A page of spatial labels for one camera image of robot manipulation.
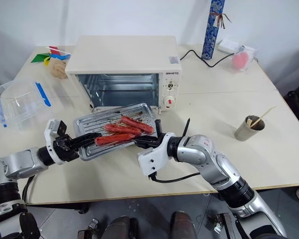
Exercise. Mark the silver metal baking tray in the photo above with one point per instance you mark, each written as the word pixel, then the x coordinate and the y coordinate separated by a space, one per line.
pixel 94 123

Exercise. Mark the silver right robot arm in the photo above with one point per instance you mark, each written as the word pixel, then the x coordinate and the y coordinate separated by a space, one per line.
pixel 209 154

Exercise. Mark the dark metal clamp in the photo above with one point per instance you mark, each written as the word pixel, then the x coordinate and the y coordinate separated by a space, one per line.
pixel 221 222

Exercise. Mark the glass oven door cream frame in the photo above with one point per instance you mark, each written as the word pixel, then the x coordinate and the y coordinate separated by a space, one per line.
pixel 157 109

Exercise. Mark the cream oven temperature knob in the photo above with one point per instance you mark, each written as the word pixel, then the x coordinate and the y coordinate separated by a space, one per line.
pixel 170 85

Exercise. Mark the pink heart shaped sponge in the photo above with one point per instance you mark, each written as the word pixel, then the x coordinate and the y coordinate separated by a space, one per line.
pixel 240 61

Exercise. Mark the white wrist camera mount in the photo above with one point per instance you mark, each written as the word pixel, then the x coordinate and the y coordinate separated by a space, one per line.
pixel 149 159
pixel 51 129

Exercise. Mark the long wooden skewer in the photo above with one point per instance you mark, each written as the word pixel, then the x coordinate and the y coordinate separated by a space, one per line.
pixel 265 115

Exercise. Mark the short wooden stick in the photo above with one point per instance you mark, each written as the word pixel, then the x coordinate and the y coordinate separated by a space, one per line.
pixel 249 122

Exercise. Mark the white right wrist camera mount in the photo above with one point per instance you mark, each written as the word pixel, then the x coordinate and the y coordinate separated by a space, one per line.
pixel 149 159

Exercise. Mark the beige crumpled lump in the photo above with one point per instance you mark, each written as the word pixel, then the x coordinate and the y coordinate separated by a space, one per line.
pixel 58 68

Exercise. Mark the cream white toaster oven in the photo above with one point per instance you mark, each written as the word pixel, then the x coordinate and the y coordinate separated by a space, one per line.
pixel 119 57

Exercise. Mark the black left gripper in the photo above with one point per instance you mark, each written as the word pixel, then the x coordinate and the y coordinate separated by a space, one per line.
pixel 67 149

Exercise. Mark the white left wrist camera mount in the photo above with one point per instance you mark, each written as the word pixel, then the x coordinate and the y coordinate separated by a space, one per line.
pixel 51 129

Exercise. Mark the brown ribbon with tag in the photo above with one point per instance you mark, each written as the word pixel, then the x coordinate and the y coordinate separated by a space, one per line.
pixel 223 21

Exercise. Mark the cream red oven timer knob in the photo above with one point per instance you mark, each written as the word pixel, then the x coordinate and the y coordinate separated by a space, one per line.
pixel 169 101

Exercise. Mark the colourful paper pinwheel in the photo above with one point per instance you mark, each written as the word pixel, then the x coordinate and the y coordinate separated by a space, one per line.
pixel 40 58

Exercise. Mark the dark metal bracket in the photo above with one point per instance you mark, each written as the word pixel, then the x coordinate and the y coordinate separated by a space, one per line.
pixel 88 230

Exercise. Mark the red grilled sausage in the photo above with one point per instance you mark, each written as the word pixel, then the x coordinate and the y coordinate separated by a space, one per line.
pixel 114 139
pixel 137 124
pixel 122 129

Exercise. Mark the dark brown rounded shape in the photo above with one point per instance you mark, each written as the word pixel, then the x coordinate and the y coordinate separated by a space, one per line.
pixel 183 224
pixel 122 227

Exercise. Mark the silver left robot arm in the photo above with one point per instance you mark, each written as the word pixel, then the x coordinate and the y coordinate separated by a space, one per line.
pixel 17 161

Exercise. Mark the small white flat box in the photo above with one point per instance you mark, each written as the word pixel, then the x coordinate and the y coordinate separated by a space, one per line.
pixel 228 45

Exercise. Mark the tall blue patterned box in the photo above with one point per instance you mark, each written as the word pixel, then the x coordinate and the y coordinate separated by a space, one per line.
pixel 211 35

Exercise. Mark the grey paper cup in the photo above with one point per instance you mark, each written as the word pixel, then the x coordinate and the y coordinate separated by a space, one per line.
pixel 246 133

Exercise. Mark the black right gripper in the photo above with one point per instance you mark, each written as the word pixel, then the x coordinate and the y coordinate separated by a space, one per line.
pixel 149 142

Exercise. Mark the black chair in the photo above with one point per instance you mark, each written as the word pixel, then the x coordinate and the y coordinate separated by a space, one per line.
pixel 297 109

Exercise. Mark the clear plastic box blue latches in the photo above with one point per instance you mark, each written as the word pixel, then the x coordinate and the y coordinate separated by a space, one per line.
pixel 22 104

